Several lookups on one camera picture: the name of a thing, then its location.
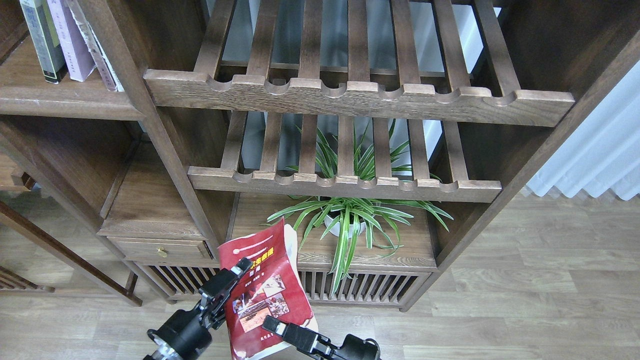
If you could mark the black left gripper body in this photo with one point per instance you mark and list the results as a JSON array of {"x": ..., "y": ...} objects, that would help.
[{"x": 186, "y": 334}]

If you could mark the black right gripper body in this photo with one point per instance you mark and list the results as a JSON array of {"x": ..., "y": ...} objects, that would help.
[{"x": 353, "y": 348}]

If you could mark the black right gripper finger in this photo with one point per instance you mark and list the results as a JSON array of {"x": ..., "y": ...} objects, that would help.
[{"x": 306, "y": 341}]

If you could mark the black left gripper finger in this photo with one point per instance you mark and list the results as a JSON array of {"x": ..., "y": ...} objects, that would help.
[{"x": 217, "y": 290}]

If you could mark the red cover book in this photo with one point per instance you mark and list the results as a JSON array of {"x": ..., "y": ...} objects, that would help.
[{"x": 271, "y": 287}]

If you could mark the pale purple book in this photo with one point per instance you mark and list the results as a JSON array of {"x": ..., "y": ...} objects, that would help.
[{"x": 79, "y": 61}]

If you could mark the green and black book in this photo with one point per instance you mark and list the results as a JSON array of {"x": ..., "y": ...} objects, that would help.
[{"x": 45, "y": 39}]

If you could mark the brass drawer knob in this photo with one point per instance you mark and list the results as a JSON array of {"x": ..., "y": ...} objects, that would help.
[{"x": 162, "y": 252}]

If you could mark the green spider plant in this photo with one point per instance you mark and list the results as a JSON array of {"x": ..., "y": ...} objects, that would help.
[{"x": 348, "y": 217}]

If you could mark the dark wooden bookshelf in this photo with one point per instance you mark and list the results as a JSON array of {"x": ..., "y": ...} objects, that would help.
[{"x": 211, "y": 132}]

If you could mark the worn white standing book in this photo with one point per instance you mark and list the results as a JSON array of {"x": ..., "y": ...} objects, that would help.
[{"x": 103, "y": 65}]

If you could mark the white curtain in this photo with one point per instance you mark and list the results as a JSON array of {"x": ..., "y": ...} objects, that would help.
[{"x": 603, "y": 153}]

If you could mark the wooden chair frame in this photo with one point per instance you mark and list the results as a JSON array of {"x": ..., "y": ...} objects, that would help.
[{"x": 13, "y": 178}]

